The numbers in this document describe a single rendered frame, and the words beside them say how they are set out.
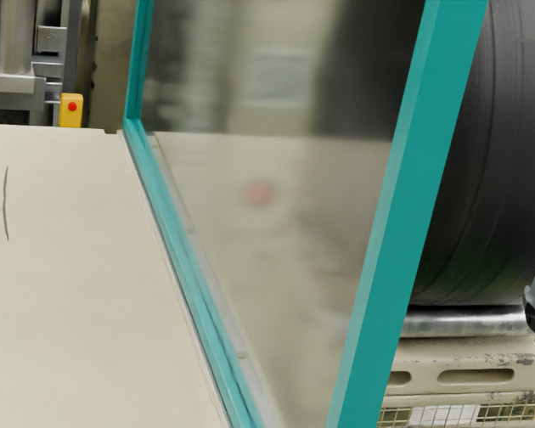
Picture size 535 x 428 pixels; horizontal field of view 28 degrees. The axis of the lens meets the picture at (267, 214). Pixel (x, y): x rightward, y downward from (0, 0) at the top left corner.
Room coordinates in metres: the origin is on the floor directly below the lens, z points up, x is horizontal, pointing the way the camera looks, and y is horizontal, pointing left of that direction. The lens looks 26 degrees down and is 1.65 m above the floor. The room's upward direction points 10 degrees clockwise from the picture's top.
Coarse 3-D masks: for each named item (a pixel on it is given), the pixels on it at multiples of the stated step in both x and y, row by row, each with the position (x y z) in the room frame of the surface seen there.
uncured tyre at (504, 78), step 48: (528, 0) 1.22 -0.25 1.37; (480, 48) 1.17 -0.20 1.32; (528, 48) 1.18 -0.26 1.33; (480, 96) 1.15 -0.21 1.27; (528, 96) 1.16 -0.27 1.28; (480, 144) 1.13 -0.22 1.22; (528, 144) 1.14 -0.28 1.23; (480, 192) 1.13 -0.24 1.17; (528, 192) 1.14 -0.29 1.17; (432, 240) 1.15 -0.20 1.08; (480, 240) 1.14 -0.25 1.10; (528, 240) 1.16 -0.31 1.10; (432, 288) 1.18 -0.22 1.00; (480, 288) 1.19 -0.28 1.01
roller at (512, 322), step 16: (416, 320) 1.25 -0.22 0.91; (432, 320) 1.25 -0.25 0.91; (448, 320) 1.26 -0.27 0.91; (464, 320) 1.27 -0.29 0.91; (480, 320) 1.28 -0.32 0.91; (496, 320) 1.29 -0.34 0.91; (512, 320) 1.30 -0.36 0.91; (400, 336) 1.24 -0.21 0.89; (416, 336) 1.25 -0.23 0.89; (432, 336) 1.26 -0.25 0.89; (448, 336) 1.27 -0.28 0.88
